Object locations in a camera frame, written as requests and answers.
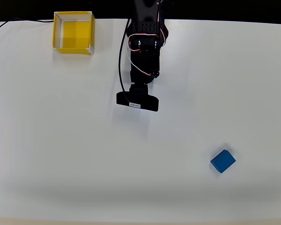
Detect blue block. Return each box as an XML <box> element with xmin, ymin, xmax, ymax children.
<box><xmin>210</xmin><ymin>149</ymin><xmax>237</xmax><ymax>174</ymax></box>

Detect yellow open cardboard box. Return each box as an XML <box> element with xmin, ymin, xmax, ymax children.
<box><xmin>52</xmin><ymin>11</ymin><xmax>95</xmax><ymax>56</ymax></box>

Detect black webcam with white label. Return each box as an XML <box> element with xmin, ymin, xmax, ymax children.
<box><xmin>116</xmin><ymin>83</ymin><xmax>160</xmax><ymax>112</ymax></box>

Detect black camera cable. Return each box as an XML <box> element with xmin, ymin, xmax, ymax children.
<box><xmin>118</xmin><ymin>18</ymin><xmax>132</xmax><ymax>103</ymax></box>

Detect white and red servo wires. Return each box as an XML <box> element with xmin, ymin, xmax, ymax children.
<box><xmin>126</xmin><ymin>0</ymin><xmax>167</xmax><ymax>78</ymax></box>

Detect thin black cable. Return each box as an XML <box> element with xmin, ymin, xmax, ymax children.
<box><xmin>0</xmin><ymin>17</ymin><xmax>55</xmax><ymax>34</ymax></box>

